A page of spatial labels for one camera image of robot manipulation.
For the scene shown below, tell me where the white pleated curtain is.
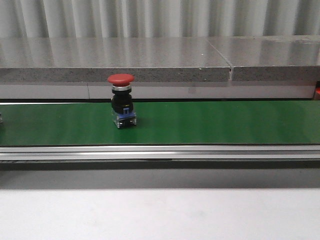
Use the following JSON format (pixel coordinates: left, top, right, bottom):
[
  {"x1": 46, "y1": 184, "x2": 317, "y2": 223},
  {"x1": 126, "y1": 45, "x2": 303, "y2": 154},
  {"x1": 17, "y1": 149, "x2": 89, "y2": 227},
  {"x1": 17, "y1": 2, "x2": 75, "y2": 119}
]
[{"x1": 0, "y1": 0, "x2": 320, "y2": 38}]

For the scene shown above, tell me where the grey stone slab right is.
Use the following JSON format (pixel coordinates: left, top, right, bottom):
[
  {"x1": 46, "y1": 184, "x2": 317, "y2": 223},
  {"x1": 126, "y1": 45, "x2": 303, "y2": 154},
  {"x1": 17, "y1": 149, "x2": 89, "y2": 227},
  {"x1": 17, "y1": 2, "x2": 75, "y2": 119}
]
[{"x1": 207, "y1": 35, "x2": 320, "y2": 82}]

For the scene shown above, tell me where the grey stone slab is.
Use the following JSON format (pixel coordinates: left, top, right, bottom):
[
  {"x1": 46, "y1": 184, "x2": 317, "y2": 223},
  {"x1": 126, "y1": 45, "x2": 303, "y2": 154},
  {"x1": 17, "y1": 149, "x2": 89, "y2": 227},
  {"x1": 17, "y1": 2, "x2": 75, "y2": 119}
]
[
  {"x1": 0, "y1": 37, "x2": 230, "y2": 84},
  {"x1": 207, "y1": 35, "x2": 320, "y2": 82}
]

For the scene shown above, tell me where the green conveyor belt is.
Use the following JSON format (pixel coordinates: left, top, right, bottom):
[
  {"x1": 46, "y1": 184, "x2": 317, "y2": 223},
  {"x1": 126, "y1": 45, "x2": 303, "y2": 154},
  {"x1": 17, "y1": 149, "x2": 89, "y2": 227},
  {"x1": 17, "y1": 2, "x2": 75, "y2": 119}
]
[{"x1": 0, "y1": 100, "x2": 320, "y2": 146}]

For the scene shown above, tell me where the red push button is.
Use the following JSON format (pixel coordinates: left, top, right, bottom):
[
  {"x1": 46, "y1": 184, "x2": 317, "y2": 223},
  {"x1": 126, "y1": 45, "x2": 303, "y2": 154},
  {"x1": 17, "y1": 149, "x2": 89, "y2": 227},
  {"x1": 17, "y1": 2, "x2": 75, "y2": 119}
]
[{"x1": 107, "y1": 73, "x2": 137, "y2": 129}]

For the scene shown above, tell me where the red plastic tray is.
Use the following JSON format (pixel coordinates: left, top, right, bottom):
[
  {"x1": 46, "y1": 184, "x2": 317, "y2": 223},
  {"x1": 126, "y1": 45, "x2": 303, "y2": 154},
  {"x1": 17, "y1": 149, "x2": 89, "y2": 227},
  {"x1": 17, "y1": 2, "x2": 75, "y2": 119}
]
[{"x1": 313, "y1": 87, "x2": 320, "y2": 101}]

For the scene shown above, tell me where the grey stone slab left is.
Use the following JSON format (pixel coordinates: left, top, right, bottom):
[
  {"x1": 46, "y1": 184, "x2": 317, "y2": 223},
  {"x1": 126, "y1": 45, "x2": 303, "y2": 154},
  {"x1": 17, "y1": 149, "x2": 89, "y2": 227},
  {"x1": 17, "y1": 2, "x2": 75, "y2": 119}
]
[{"x1": 0, "y1": 37, "x2": 230, "y2": 84}]

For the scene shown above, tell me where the aluminium conveyor frame rail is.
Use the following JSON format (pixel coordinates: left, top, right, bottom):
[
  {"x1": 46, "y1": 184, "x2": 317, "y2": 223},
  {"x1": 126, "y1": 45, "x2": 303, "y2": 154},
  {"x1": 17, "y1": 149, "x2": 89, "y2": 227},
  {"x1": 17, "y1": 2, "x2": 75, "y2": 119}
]
[{"x1": 0, "y1": 144, "x2": 320, "y2": 162}]

